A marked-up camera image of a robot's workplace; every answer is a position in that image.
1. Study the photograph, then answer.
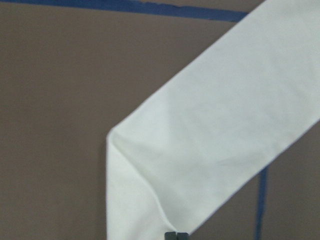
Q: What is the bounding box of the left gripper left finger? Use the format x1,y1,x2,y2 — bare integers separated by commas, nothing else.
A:
164,232,177,240

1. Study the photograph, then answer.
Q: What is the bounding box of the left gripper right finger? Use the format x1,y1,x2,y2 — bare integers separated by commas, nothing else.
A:
177,232,189,240

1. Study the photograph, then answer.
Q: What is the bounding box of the cream long-sleeve cat shirt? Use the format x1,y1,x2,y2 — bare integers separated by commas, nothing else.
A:
106,0,320,240

